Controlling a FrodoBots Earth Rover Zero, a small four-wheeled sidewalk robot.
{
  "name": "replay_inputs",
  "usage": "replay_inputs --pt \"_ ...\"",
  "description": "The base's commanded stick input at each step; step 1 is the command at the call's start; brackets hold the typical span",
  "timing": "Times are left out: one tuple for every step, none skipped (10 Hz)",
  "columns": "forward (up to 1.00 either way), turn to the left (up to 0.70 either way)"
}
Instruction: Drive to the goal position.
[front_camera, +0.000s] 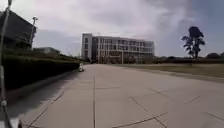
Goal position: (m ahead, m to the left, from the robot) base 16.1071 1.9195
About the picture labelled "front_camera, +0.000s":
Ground white multi-storey building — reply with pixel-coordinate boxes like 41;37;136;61
80;32;156;65

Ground white vehicle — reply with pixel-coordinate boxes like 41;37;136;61
78;63;85;73

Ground grey concrete slab pavement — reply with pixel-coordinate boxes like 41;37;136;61
6;63;224;128

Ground low grey building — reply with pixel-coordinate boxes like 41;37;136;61
33;46;62;56

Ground row of trees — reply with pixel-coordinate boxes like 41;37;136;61
154;52;224;65

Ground dark hedge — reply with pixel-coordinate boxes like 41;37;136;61
1;49;83;90

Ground tall dark tree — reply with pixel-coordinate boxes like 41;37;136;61
181;26;207;60

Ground lamp pole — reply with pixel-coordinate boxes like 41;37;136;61
29;15;39;51

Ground grey kerb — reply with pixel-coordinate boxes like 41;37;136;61
133;66;224;84

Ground dark building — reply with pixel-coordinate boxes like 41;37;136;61
0;9;38;50

